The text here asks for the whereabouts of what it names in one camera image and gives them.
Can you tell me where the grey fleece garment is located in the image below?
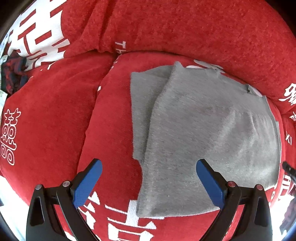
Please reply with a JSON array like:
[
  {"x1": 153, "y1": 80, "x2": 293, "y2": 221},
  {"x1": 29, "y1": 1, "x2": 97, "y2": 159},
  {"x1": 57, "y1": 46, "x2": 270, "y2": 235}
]
[{"x1": 130, "y1": 62, "x2": 281, "y2": 217}]

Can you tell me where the red sofa back cushion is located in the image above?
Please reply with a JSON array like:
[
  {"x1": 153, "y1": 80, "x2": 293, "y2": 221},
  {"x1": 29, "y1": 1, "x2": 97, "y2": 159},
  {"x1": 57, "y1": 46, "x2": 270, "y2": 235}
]
[{"x1": 8, "y1": 1, "x2": 295, "y2": 113}]

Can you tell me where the dark red plaid cloth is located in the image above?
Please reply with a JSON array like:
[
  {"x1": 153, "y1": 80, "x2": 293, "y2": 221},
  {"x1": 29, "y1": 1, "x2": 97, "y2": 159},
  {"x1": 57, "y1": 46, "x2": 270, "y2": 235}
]
[{"x1": 3, "y1": 51, "x2": 29, "y2": 95}]

